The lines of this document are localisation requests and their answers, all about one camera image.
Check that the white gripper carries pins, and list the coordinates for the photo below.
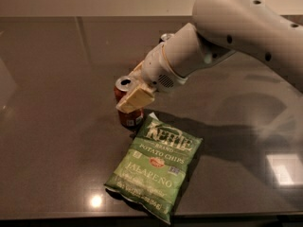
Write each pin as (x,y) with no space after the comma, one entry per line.
(156,67)

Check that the red coke can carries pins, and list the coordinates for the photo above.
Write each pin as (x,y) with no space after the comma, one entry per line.
(128,118)

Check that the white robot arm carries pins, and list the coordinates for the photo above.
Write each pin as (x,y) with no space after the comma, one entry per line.
(218,29)

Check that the blue pepsi can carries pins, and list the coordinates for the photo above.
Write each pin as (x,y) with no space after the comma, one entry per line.
(164,37)

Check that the green jalapeno chip bag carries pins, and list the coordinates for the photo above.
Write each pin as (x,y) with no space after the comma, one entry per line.
(154,168)

